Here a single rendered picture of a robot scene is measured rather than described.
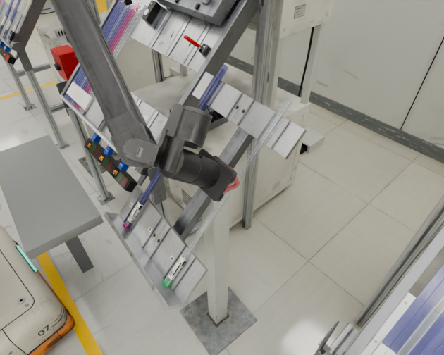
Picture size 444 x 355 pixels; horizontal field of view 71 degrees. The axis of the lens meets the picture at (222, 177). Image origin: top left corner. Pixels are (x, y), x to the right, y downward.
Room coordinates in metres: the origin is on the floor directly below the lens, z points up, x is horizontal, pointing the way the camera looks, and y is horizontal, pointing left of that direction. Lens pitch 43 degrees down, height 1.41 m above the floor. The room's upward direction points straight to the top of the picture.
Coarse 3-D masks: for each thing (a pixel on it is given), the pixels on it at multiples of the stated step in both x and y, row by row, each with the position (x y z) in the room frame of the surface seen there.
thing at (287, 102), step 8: (288, 104) 0.57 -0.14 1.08; (280, 112) 0.56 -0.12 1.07; (272, 120) 0.56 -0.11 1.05; (272, 128) 0.54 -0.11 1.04; (264, 136) 0.54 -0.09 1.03; (256, 144) 0.53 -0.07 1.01; (256, 152) 0.52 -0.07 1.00; (248, 160) 0.51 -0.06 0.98; (240, 168) 0.50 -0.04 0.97; (240, 176) 0.49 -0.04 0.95; (232, 184) 0.48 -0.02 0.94; (232, 192) 0.48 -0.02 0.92; (224, 200) 0.46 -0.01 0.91; (216, 208) 0.45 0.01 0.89; (208, 216) 0.45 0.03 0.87; (208, 224) 0.43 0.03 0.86; (200, 232) 0.42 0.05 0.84; (192, 240) 0.42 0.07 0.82; (192, 248) 0.40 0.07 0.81; (184, 256) 0.39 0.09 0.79; (168, 280) 0.36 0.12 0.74
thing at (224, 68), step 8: (224, 64) 0.75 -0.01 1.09; (224, 72) 0.74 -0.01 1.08; (216, 80) 0.73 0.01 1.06; (208, 88) 0.72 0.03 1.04; (208, 96) 0.71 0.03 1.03; (200, 104) 0.70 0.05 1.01; (160, 176) 0.60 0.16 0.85; (152, 184) 0.59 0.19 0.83; (144, 192) 0.58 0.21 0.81; (144, 200) 0.57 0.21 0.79; (128, 224) 0.53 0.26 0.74
